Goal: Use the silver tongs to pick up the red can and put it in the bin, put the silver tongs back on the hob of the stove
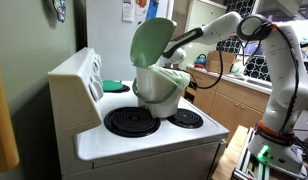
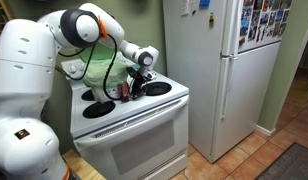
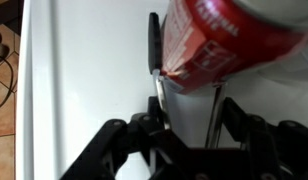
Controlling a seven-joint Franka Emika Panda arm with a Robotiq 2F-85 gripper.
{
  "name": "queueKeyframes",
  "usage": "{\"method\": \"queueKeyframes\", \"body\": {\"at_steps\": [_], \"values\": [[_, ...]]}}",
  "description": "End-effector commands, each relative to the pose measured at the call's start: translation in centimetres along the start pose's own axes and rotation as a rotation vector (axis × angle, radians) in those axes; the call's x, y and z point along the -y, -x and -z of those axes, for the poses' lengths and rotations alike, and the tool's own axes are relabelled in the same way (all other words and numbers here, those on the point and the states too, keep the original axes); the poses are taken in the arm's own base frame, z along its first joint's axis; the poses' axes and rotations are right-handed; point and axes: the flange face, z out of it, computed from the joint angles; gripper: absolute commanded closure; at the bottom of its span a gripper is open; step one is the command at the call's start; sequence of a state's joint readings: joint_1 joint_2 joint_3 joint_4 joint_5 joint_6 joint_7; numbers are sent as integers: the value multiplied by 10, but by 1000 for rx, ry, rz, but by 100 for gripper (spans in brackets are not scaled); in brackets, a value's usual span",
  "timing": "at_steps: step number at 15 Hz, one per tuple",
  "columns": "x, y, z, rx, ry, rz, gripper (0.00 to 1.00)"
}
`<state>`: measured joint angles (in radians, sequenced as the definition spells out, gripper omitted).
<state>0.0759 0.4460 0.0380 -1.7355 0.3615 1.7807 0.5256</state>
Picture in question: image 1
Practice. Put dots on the green bin liner bag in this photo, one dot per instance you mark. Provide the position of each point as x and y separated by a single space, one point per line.
175 78

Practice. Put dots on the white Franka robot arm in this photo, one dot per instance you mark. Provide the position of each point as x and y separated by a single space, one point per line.
287 66

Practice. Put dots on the white orange paper note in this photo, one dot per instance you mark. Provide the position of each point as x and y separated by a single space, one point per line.
141 6

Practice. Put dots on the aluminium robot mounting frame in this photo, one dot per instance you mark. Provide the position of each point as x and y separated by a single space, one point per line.
247 166

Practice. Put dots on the white electric stove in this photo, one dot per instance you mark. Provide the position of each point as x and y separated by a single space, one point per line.
144 146

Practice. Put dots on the white stove knob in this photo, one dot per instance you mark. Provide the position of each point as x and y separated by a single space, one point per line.
95 90
98 61
96 79

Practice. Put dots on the cardboard box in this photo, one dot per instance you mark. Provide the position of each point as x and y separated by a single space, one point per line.
217 63

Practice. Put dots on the colourful decorative wall plate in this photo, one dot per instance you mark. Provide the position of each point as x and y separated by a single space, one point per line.
60 10

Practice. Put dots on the blue kettle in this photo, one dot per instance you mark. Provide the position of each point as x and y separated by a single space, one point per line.
200 60

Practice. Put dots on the wooden kitchen counter cabinets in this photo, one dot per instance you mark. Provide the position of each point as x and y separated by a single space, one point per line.
234 100

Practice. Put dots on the wooden robot platform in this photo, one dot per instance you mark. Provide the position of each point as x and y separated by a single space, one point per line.
227 156

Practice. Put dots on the white refrigerator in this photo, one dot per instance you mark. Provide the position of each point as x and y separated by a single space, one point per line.
107 43

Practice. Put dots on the blue fridge magnet sheet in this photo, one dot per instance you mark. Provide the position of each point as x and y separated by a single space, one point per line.
152 8

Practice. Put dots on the green round burner cover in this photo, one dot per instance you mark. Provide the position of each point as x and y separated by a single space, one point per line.
111 85

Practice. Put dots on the white bin with green lid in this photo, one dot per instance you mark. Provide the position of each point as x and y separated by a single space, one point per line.
160 100

